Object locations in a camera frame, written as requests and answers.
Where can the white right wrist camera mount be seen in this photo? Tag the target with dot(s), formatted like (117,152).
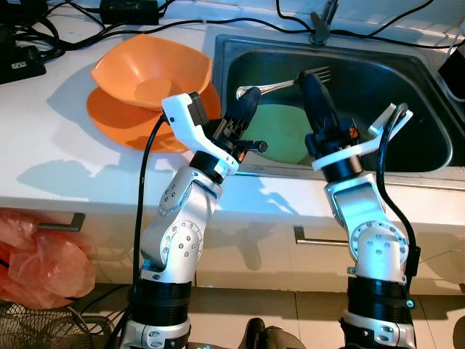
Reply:
(338,156)

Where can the white kitchen cabinet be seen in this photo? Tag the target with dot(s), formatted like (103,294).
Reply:
(269,247)

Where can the stainless steel sink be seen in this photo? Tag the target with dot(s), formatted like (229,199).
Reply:
(407,109)

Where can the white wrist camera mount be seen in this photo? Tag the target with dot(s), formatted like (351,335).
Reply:
(338,156)
(182,120)

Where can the black box device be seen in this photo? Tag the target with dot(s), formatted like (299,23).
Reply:
(454,73)

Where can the metal faucet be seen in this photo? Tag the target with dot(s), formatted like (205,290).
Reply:
(320,30)

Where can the silver metal fork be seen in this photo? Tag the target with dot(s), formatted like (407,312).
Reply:
(280,86)

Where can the green plate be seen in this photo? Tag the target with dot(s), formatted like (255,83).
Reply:
(280,134)

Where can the red plastic bag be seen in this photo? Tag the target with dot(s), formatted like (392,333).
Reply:
(43,269)

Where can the orange plate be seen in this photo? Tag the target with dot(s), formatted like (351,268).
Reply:
(116,123)

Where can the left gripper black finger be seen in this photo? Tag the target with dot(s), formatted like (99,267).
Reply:
(245,109)

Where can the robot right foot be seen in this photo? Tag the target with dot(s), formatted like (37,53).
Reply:
(276,338)

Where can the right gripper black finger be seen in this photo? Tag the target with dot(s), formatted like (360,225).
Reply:
(318,102)

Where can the orange bowl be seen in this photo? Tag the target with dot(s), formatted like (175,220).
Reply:
(145,65)

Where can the black power adapter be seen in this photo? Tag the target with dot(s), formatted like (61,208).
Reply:
(131,11)

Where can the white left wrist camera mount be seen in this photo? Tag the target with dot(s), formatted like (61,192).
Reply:
(182,120)

